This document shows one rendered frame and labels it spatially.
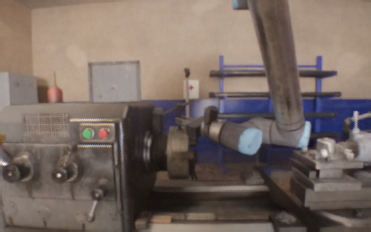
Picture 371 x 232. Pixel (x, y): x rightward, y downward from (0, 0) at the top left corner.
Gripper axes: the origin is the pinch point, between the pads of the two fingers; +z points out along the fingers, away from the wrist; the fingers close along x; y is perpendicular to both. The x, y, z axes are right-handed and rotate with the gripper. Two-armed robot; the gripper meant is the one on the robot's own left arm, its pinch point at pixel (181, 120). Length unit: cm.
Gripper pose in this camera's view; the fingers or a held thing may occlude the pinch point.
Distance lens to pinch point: 83.1
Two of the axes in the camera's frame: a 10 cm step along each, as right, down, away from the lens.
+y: 0.6, 9.2, 3.8
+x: 6.7, -3.2, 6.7
